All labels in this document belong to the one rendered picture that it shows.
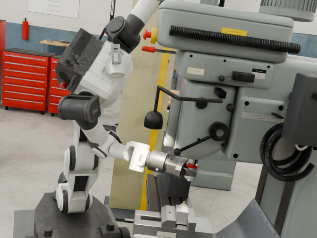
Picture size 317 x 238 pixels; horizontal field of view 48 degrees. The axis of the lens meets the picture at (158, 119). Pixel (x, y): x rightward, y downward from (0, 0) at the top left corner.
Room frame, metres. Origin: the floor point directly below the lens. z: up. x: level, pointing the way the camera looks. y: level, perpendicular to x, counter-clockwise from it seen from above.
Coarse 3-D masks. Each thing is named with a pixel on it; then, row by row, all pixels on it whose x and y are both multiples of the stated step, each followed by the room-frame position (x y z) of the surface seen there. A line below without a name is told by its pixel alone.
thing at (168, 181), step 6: (174, 156) 1.88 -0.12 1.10; (180, 156) 1.88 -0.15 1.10; (162, 174) 1.94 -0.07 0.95; (168, 174) 1.79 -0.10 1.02; (162, 180) 1.91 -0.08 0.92; (168, 180) 1.77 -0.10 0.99; (174, 180) 1.76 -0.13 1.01; (180, 180) 1.76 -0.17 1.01; (186, 180) 1.77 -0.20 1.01; (168, 186) 1.76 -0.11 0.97; (174, 186) 1.76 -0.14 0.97; (180, 186) 1.77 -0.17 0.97; (186, 186) 1.77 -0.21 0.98; (168, 192) 1.75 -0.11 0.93; (174, 192) 1.76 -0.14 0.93; (180, 192) 1.77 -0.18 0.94; (186, 192) 1.77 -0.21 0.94
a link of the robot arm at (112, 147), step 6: (108, 138) 1.60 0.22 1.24; (114, 138) 1.61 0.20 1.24; (102, 144) 1.58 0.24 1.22; (108, 144) 1.58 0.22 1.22; (114, 144) 1.56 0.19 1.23; (120, 144) 1.55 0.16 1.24; (102, 150) 1.56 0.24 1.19; (108, 150) 1.57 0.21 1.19; (114, 150) 1.53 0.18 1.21; (120, 150) 1.50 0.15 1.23; (114, 156) 1.54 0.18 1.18; (120, 156) 1.50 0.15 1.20
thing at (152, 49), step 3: (144, 48) 1.43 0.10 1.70; (147, 48) 1.43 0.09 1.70; (150, 48) 1.44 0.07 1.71; (153, 48) 1.44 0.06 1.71; (147, 51) 1.44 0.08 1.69; (150, 51) 1.44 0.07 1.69; (153, 51) 1.44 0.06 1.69; (156, 51) 1.44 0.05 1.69; (159, 51) 1.44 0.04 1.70; (162, 51) 1.44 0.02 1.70; (165, 51) 1.45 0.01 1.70; (168, 51) 1.45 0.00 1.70; (171, 51) 1.45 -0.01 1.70; (174, 51) 1.45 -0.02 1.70
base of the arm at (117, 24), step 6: (114, 18) 1.68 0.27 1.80; (120, 18) 1.66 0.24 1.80; (108, 24) 1.69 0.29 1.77; (114, 24) 1.66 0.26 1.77; (120, 24) 1.64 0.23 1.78; (108, 30) 1.67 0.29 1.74; (114, 30) 1.64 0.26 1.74; (120, 30) 1.63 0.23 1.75; (108, 36) 1.66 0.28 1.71; (114, 36) 1.63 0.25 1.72; (114, 42) 1.64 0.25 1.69; (120, 42) 1.66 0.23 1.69; (138, 42) 1.73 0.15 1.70; (126, 48) 1.70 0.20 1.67; (132, 48) 1.72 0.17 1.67
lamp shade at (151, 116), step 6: (150, 114) 1.27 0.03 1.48; (156, 114) 1.28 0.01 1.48; (144, 120) 1.29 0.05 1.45; (150, 120) 1.26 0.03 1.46; (156, 120) 1.26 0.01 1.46; (162, 120) 1.29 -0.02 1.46; (144, 126) 1.28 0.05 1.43; (150, 126) 1.26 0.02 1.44; (156, 126) 1.26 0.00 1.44; (162, 126) 1.30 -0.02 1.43
